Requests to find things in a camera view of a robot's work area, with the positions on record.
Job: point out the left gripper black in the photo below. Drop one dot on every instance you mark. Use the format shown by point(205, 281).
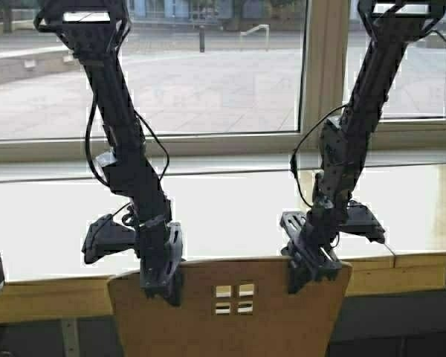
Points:
point(160, 247)

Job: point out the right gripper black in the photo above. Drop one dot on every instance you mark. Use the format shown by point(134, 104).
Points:
point(310, 258)

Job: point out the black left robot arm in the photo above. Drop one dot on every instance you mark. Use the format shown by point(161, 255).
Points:
point(94, 31)

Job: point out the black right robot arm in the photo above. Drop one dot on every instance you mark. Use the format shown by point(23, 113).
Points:
point(344, 143)

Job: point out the long wooden counter table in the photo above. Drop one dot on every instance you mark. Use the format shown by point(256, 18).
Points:
point(43, 226)

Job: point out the outdoor black bollard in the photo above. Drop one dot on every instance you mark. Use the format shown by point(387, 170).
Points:
point(202, 39)

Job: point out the outdoor concrete bench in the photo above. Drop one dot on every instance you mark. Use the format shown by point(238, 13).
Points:
point(25, 64)

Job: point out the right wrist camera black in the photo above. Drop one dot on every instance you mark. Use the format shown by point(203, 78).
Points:
point(362, 222)

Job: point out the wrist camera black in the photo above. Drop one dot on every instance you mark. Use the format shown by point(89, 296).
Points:
point(362, 222)
point(106, 237)

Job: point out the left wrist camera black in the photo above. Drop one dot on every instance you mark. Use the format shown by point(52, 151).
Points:
point(106, 237)

